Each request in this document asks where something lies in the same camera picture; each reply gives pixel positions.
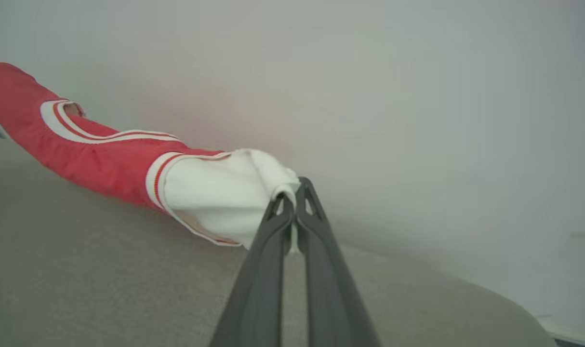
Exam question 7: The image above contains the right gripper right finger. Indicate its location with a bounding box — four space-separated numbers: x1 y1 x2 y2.
295 177 383 347

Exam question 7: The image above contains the grey fabric sofa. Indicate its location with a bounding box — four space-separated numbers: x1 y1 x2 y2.
0 136 559 347

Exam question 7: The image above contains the red and white garment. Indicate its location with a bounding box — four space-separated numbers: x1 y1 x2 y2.
0 54 302 254

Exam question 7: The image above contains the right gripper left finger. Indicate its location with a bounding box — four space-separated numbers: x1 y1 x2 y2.
210 192 296 347

